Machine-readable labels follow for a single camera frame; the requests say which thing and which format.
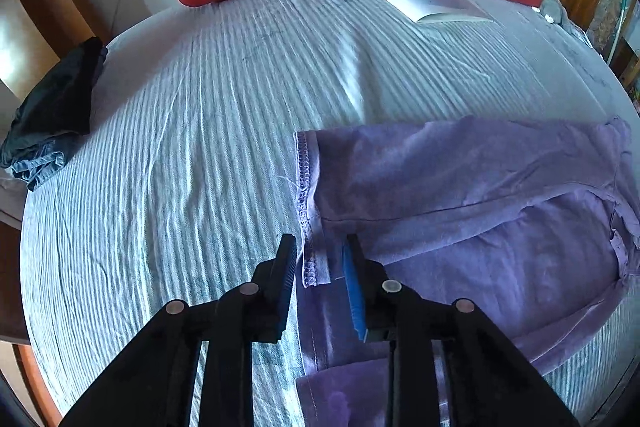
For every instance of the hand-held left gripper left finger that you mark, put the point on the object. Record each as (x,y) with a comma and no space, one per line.
(286,278)

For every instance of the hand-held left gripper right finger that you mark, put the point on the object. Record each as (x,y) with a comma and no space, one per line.
(354,302)

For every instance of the purple shirt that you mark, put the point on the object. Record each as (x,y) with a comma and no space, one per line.
(450,227)

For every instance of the dark folded clothes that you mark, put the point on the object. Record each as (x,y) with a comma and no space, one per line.
(52,107)

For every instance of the striped light blue bedsheet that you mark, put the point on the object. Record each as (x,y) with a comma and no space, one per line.
(200,147)

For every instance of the grey crumpled cloth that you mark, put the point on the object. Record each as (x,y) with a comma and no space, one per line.
(555,9)

